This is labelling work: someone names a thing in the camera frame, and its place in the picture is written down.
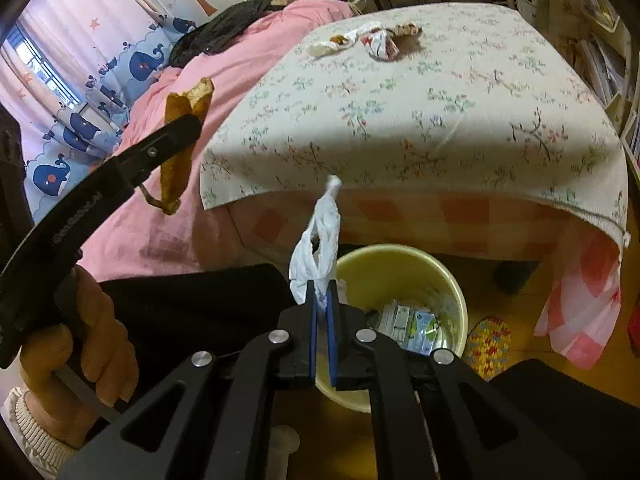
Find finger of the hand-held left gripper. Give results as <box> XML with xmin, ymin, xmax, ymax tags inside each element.
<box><xmin>107</xmin><ymin>114</ymin><xmax>203</xmax><ymax>196</ymax></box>

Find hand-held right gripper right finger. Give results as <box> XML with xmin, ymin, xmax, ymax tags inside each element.
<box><xmin>325</xmin><ymin>280</ymin><xmax>586</xmax><ymax>480</ymax></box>

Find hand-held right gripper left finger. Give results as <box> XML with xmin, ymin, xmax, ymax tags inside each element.
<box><xmin>60</xmin><ymin>280</ymin><xmax>321</xmax><ymax>480</ymax></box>

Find long brown fruit peel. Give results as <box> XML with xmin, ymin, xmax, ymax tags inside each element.
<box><xmin>140</xmin><ymin>77</ymin><xmax>215</xmax><ymax>216</ymax></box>

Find blue white drink carton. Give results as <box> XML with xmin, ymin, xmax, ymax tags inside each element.
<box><xmin>375</xmin><ymin>300</ymin><xmax>442</xmax><ymax>356</ymax></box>

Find yellow plastic bin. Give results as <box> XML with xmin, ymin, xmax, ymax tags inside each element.
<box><xmin>315</xmin><ymin>243</ymin><xmax>468</xmax><ymax>413</ymax></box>

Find white tissue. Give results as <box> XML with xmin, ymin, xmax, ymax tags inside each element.
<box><xmin>289</xmin><ymin>175</ymin><xmax>346</xmax><ymax>306</ymax></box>

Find person's left forearm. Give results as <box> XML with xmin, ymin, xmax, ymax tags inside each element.
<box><xmin>0</xmin><ymin>385</ymin><xmax>76</xmax><ymax>476</ymax></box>

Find person's left hand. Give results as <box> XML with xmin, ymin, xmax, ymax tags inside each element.
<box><xmin>20</xmin><ymin>265</ymin><xmax>141</xmax><ymax>451</ymax></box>

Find pink blanket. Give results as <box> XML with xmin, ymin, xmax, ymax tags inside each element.
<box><xmin>75</xmin><ymin>0</ymin><xmax>351</xmax><ymax>281</ymax></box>

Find pink whale print curtain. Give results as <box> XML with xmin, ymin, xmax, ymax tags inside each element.
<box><xmin>0</xmin><ymin>0</ymin><xmax>201</xmax><ymax>221</ymax></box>

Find person's black trousers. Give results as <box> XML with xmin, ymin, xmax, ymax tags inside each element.
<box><xmin>75</xmin><ymin>262</ymin><xmax>640</xmax><ymax>480</ymax></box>

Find black jacket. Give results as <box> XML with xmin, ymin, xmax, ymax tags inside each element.
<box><xmin>170</xmin><ymin>0</ymin><xmax>296</xmax><ymax>68</ymax></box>

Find colourful patterned slipper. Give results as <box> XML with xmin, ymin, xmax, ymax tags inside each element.
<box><xmin>464</xmin><ymin>316</ymin><xmax>512</xmax><ymax>380</ymax></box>

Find crumpled wrappers on bed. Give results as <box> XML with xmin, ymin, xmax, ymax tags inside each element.
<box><xmin>308</xmin><ymin>21</ymin><xmax>382</xmax><ymax>57</ymax></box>

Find red snack wrapper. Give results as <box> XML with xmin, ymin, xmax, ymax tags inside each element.
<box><xmin>361</xmin><ymin>29</ymin><xmax>401</xmax><ymax>62</ymax></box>

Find floral tablecloth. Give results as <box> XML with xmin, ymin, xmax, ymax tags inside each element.
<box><xmin>200</xmin><ymin>2</ymin><xmax>630</xmax><ymax>248</ymax></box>

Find white bookshelf with books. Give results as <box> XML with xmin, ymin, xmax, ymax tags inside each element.
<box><xmin>575</xmin><ymin>0</ymin><xmax>640</xmax><ymax>181</ymax></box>

